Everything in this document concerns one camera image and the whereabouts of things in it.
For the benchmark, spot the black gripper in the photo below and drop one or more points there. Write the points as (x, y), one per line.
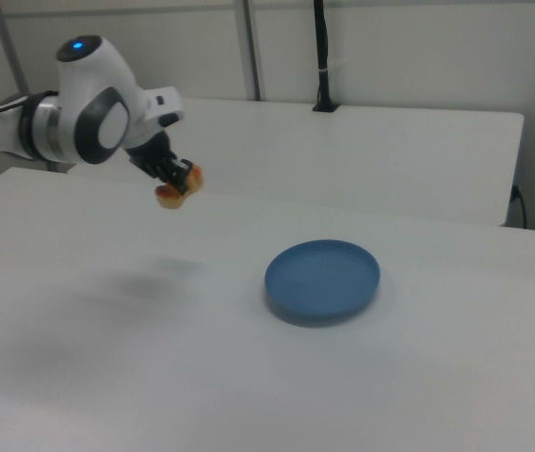
(152, 157)

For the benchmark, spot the white background table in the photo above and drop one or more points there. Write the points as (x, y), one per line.
(343, 155)

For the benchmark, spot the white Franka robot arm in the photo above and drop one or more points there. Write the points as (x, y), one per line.
(84, 85)

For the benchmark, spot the orange-brown bread loaf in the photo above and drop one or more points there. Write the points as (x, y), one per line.
(171, 200)

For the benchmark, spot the blue round plate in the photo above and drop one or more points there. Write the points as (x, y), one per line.
(324, 282)

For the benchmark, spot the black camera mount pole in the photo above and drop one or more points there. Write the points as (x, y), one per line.
(322, 47)

